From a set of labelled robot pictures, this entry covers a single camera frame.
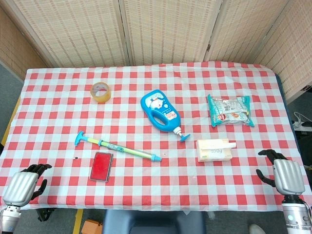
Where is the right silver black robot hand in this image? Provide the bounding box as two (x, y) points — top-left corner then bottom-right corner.
(255, 149), (306, 196)

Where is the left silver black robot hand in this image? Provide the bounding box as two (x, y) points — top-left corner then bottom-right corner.
(2, 163), (53, 207)

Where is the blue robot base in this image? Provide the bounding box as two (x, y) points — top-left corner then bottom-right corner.
(102, 209), (207, 234)

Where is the red white checkered tablecloth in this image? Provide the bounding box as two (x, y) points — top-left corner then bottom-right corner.
(0, 60), (312, 212)

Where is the white power strip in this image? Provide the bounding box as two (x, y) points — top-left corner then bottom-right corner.
(292, 111), (312, 130)

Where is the white shoe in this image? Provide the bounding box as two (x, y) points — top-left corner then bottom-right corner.
(248, 223), (267, 234)

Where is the orange box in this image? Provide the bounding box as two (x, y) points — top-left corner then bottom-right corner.
(81, 218), (104, 234)

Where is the red ink stamp pad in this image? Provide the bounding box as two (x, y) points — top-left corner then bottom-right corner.
(89, 151), (114, 182)

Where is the teal snack bag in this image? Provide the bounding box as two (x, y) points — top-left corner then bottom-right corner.
(207, 94), (255, 128)

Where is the blue green toy water pump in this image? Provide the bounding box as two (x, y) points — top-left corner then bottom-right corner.
(74, 131), (162, 162)

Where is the clear packing tape roll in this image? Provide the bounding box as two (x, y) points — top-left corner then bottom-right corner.
(90, 82), (112, 104)

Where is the blue cartoon pump bottle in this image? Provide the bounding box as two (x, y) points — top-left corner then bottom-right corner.
(140, 89), (191, 143)

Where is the woven folding screen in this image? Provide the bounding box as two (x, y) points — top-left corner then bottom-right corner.
(0, 0), (312, 105)

